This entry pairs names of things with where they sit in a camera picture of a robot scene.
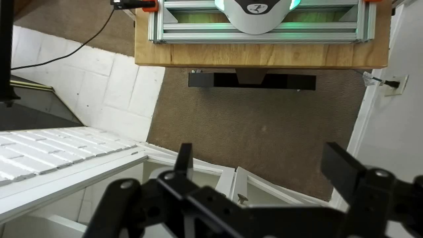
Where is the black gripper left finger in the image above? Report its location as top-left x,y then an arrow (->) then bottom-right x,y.
83,142 -> 249,238

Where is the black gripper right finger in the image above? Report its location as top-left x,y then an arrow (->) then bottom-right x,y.
320,142 -> 423,238

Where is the white cabinet door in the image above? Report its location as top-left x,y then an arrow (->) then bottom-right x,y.
230,167 -> 328,208

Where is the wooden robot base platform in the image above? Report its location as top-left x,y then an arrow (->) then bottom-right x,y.
135,0 -> 391,69

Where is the white built-in cabinet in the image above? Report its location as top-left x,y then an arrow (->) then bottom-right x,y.
0,127 -> 344,238

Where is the white wall power outlet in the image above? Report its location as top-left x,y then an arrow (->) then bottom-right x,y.
362,72 -> 409,97

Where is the aluminium frame base mount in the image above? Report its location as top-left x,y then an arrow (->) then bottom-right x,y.
148,0 -> 377,44

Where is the black camera stand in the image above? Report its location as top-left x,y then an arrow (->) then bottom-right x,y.
0,0 -> 19,107

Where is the black cable on floor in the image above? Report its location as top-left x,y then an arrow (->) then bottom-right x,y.
11,7 -> 117,72

